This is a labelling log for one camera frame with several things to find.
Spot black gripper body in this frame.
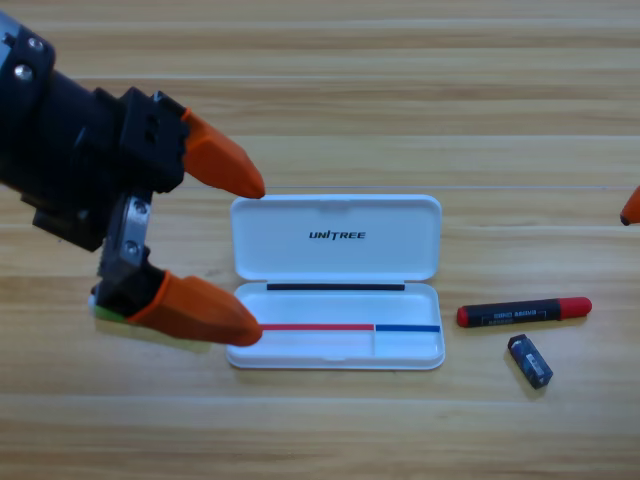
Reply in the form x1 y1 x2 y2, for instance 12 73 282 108
0 69 191 320

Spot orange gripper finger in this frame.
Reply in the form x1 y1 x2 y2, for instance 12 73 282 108
125 270 264 348
619 185 640 227
180 107 267 200

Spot green highlighter pen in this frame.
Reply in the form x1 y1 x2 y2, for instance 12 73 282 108
88 295 127 324

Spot white Unitree pencil case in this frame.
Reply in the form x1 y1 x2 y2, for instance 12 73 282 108
225 193 446 372

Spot red and black marker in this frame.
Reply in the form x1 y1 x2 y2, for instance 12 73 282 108
455 296 594 330

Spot dark blue eraser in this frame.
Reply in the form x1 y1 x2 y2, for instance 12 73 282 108
507 333 555 391

